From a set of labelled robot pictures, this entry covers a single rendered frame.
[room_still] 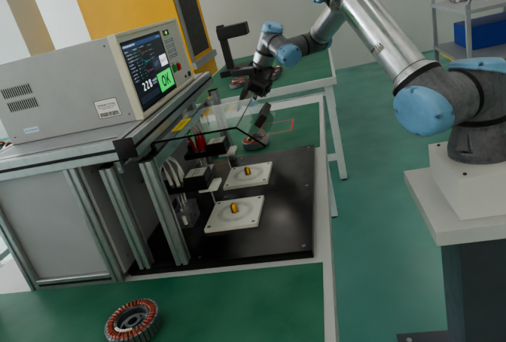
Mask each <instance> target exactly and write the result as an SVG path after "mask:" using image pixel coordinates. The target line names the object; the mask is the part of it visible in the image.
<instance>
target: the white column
mask: <svg viewBox="0 0 506 342"><path fill-rule="evenodd" d="M53 50H56V48H55V47H54V45H53V42H52V39H51V37H50V34H49V32H48V30H47V27H46V25H45V22H44V20H43V17H42V15H41V12H40V10H39V8H38V5H37V3H36V0H0V65H1V64H4V63H9V62H13V61H15V60H21V59H24V58H27V57H30V56H35V55H39V54H41V53H47V52H50V51H53Z"/></svg>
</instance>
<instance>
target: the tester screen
mask: <svg viewBox="0 0 506 342"><path fill-rule="evenodd" d="M121 47H122V50H123V54H124V56H125V59H126V62H127V65H128V67H129V70H130V73H131V75H132V78H133V82H134V84H135V87H136V90H137V93H138V95H139V99H140V101H141V98H142V97H143V96H145V95H147V94H148V93H150V92H151V91H152V90H154V89H156V88H157V87H159V89H160V93H158V94H157V95H156V96H155V97H153V98H152V99H150V100H149V101H147V102H146V103H145V104H144V105H143V104H142V101H141V104H142V107H143V109H144V108H145V107H147V106H148V105H150V104H151V103H152V102H153V101H155V100H156V99H158V98H159V97H160V96H162V95H163V94H164V93H165V92H167V91H168V90H170V89H171V88H173V87H174V86H175V84H173V85H172V86H171V87H169V88H168V89H167V90H165V91H164V92H162V90H161V88H160V84H159V81H158V79H157V74H159V73H161V72H162V71H164V70H166V69H168V68H169V63H167V64H166V65H164V66H162V67H160V68H159V69H157V70H155V69H154V65H153V63H152V59H153V58H155V57H157V56H160V55H162V54H166V53H165V50H164V48H163V44H162V41H161V38H160V34H157V35H153V36H151V37H148V38H144V39H142V40H139V41H135V42H133V43H130V44H126V45H124V46H121ZM149 78H150V79H151V81H152V84H153V87H152V88H151V89H150V90H148V91H146V92H144V89H143V87H142V83H143V82H144V81H147V80H148V79H149Z"/></svg>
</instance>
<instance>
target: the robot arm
mask: <svg viewBox="0 0 506 342"><path fill-rule="evenodd" d="M311 1H312V2H314V3H319V4H321V3H322V2H325V4H326V5H327V7H326V8H325V10H324V11H323V12H322V14H321V16H320V17H319V18H318V19H317V21H316V22H315V24H314V25H313V27H312V28H311V30H310V31H309V32H308V33H305V34H302V35H299V36H295V37H292V38H286V37H284V36H283V35H282V33H283V26H282V25H281V24H279V23H276V22H273V21H266V22H265V23H264V24H263V27H262V30H261V34H260V38H259V41H258V45H257V49H256V51H255V56H254V59H253V60H254V61H253V66H247V67H236V68H235V69H233V70H232V71H230V73H231V76H232V77H239V76H245V75H249V78H248V79H247V81H246V83H245V86H244V87H243V89H242V92H241V94H240V97H239V101H240V100H244V99H251V97H252V98H253V99H254V100H255V101H256V99H257V97H258V96H259V97H261V98H262V97H267V95H266V94H268V93H269V92H270V90H271V87H272V85H273V81H272V80H271V78H272V75H273V73H274V72H275V70H276V68H274V67H272V65H273V61H274V59H275V58H277V60H278V61H279V62H280V63H282V64H283V65H285V66H287V67H292V66H295V65H296V64H297V63H299V62H300V59H301V57H303V56H308V55H310V54H313V53H317V52H322V51H323V50H326V49H328V48H329V47H330V46H331V42H332V37H333V35H334V34H335V33H336V32H337V30H338V29H339V28H340V27H341V26H342V25H343V24H344V22H345V21H347V22H348V24H349V25H350V26H351V27H352V29H353V30H354V31H355V33H356V34H357V36H358V37H359V38H360V39H361V41H362V42H363V43H364V45H365V46H366V48H367V49H368V50H369V51H370V53H371V54H372V55H373V57H374V58H375V60H376V61H377V62H378V63H379V65H380V66H381V67H382V69H383V70H384V72H385V73H386V74H387V75H388V77H389V78H390V80H391V81H392V83H393V84H394V87H393V91H392V94H393V96H394V97H395V99H394V102H393V109H395V117H396V118H397V120H398V122H399V123H400V124H401V126H402V127H403V128H404V129H406V130H407V131H409V132H410V133H412V134H414V135H417V136H433V135H434V134H437V133H442V132H445V131H447V130H448V129H449V128H451V127H452V130H451V134H450V138H449V141H448V144H447V153H448V156H449V158H451V159H452V160H454V161H457V162H460V163H467V164H492V163H501V162H504V161H506V61H505V60H504V59H502V58H500V57H478V58H468V59H462V60H453V61H451V62H450V63H449V64H448V68H447V70H448V71H449V72H446V70H445V69H444V68H443V67H442V65H441V64H440V63H439V62H438V61H436V60H427V59H426V58H425V57H424V56H423V55H422V53H421V52H420V51H419V49H418V48H417V47H416V45H415V44H414V43H413V42H412V41H411V40H410V38H409V37H408V36H407V34H406V33H405V32H404V30H403V29H402V28H401V27H400V26H399V25H398V23H397V22H396V21H395V19H394V18H393V17H392V15H391V14H390V13H389V12H388V11H387V10H386V8H385V7H384V6H383V4H382V3H381V2H380V0H311ZM249 90H250V91H251V92H249ZM252 94H253V96H252Z"/></svg>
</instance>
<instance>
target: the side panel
mask: <svg viewBox="0 0 506 342"><path fill-rule="evenodd" d="M0 235H1V236H2V239H3V240H4V242H5V244H6V246H7V248H8V249H9V251H10V253H11V255H12V257H13V258H14V260H15V262H16V264H17V266H18V267H19V269H20V271H21V273H22V275H23V277H24V278H25V280H26V282H27V284H28V285H29V287H30V289H31V291H35V290H36V289H37V290H45V289H59V288H67V287H75V286H89V285H97V284H105V283H113V282H118V281H120V282H124V281H125V280H126V279H125V277H128V275H129V274H128V272H125V273H123V271H122V270H121V267H120V265H119V263H118V260H117V258H116V256H115V253H114V251H113V248H112V247H111V244H110V242H109V240H108V238H107V235H106V233H105V230H104V228H103V226H102V223H101V221H100V220H99V216H98V215H97V213H96V210H95V208H94V206H93V203H92V201H91V199H90V196H89V194H88V192H87V189H86V188H85V185H84V183H83V180H82V178H81V176H80V173H79V172H78V169H77V168H72V169H64V170H60V171H56V172H51V173H43V174H38V175H33V176H26V177H21V178H17V179H8V180H4V181H0Z"/></svg>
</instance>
